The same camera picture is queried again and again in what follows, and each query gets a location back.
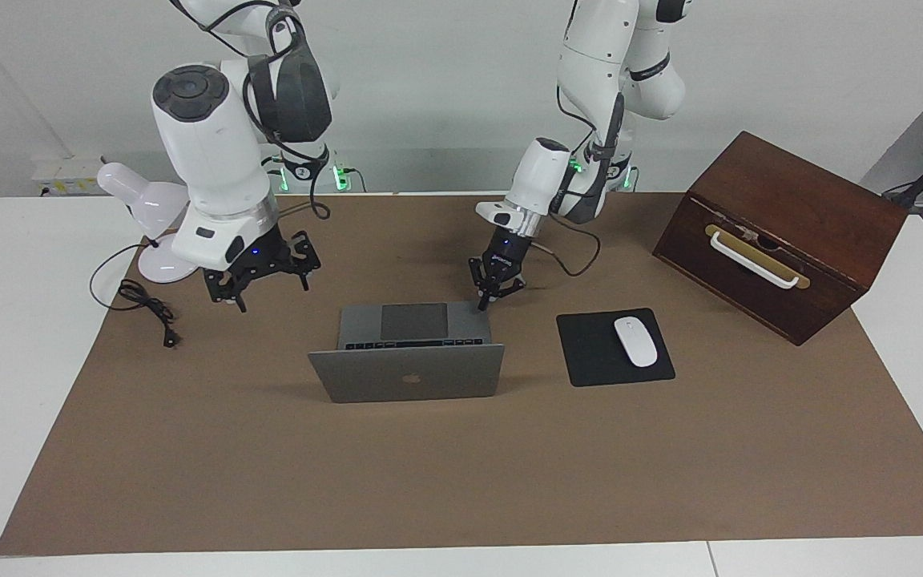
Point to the white power strip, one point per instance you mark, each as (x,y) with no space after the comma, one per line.
(69,172)

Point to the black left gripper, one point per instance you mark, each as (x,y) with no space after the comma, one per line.
(505,252)

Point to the black mouse pad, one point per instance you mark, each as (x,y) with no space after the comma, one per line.
(590,353)

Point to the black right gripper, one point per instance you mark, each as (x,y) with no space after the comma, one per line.
(261,258)

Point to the brown wooden box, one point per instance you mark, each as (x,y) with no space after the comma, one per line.
(782,184)

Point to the white desk lamp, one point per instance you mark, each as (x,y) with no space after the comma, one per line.
(129,184)

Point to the grey laptop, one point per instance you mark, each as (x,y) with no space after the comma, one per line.
(405,381)

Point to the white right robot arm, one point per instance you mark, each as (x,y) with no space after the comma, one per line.
(205,152)

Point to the brown table mat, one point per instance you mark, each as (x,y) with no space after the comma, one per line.
(429,481)

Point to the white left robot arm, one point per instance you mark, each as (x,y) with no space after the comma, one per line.
(598,48)

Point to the white computer mouse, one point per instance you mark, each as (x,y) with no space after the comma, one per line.
(636,340)

